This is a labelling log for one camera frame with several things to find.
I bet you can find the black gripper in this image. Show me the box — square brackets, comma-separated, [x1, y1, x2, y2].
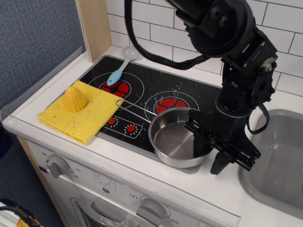
[185, 107, 261, 175]

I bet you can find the stainless steel pot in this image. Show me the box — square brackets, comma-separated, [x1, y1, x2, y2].
[116, 99, 214, 168]

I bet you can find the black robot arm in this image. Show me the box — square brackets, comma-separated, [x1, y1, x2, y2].
[171, 0, 277, 175]

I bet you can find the grey sink basin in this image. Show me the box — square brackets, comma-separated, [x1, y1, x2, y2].
[238, 109, 303, 219]

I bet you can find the grey right oven knob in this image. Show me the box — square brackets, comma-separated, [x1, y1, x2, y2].
[136, 199, 167, 227]

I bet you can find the grey oven knob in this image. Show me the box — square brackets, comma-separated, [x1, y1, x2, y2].
[136, 199, 167, 227]
[46, 154, 70, 179]

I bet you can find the black toy stovetop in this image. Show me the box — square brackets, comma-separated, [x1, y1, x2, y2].
[79, 55, 224, 175]

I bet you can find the yellow folded cloth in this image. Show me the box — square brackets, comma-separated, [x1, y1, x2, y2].
[38, 80, 123, 144]

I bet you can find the white toy oven front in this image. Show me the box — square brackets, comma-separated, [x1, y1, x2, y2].
[28, 142, 240, 227]

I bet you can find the yellow toy corn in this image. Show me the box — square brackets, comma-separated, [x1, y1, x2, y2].
[63, 86, 87, 113]

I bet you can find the grey left oven knob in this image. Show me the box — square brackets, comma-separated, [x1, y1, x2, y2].
[46, 154, 70, 179]

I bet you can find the yellow black object bottom left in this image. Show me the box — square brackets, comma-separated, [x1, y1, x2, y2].
[0, 206, 41, 227]

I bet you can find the black braided cable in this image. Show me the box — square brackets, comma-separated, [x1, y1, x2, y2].
[124, 0, 209, 71]

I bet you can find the white spoon blue handle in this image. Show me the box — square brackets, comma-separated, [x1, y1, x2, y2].
[107, 45, 140, 86]

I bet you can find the wooden side post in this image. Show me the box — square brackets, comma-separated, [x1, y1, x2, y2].
[75, 0, 112, 63]

